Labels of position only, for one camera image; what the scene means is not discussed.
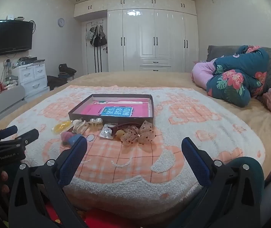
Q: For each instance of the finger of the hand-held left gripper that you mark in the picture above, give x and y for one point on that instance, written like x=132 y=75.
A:
x=28 y=135
x=7 y=130

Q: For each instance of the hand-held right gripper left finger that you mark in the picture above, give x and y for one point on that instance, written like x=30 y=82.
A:
x=73 y=156

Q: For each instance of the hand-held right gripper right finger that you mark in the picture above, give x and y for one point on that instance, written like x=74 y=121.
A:
x=196 y=162

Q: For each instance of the pink pompom hair clip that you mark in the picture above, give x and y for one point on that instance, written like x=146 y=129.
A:
x=65 y=137

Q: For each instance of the earrings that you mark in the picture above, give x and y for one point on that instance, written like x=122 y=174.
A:
x=107 y=131

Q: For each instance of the shallow brown cardboard box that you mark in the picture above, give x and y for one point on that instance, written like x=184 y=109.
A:
x=78 y=114

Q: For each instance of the person's left hand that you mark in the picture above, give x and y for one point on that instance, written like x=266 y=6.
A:
x=4 y=176

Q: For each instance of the blue pompom hair clip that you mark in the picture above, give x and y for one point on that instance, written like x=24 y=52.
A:
x=74 y=138

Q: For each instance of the small white cloud-shaped clip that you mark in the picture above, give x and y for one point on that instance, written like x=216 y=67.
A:
x=91 y=137

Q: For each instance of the white claw hair clip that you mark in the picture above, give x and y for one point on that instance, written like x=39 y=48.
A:
x=80 y=125

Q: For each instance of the pearl hair clip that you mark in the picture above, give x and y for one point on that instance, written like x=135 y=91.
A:
x=95 y=123

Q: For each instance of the white drawer cabinet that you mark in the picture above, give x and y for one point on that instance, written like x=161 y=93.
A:
x=33 y=78

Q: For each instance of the sheer pink speckled scrunchie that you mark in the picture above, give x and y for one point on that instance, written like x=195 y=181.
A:
x=147 y=131
x=130 y=136

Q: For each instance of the peach plaid fleece blanket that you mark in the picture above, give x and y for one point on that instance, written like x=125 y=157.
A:
x=130 y=168

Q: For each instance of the dark brown cloth heap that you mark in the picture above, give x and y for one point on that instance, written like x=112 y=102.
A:
x=56 y=82

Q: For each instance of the dark red headband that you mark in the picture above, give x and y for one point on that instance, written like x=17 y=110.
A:
x=126 y=124

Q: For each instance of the red cloth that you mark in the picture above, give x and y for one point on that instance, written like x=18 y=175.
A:
x=52 y=216

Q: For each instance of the black set-top box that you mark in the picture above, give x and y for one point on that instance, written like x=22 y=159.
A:
x=31 y=60

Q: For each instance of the pile of dark clothes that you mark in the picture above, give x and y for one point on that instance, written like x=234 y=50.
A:
x=66 y=70

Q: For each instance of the pink book with blue label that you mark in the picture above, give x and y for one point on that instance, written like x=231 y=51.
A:
x=139 y=109

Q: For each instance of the pink clothing bundle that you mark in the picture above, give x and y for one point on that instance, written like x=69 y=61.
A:
x=200 y=73

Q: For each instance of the teal floral quilt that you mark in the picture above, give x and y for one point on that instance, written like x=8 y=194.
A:
x=232 y=80

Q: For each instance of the white door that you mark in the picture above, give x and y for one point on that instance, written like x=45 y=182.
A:
x=86 y=57

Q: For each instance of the bed with tan sheet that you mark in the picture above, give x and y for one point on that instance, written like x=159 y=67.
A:
x=135 y=78

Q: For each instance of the hanging bags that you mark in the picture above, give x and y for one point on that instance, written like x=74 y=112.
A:
x=98 y=38

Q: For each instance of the white glossy wardrobe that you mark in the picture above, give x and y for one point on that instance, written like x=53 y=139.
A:
x=147 y=40

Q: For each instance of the black wall television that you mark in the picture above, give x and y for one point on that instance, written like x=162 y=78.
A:
x=13 y=38

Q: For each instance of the round wall clock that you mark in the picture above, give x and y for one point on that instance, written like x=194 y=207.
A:
x=61 y=22

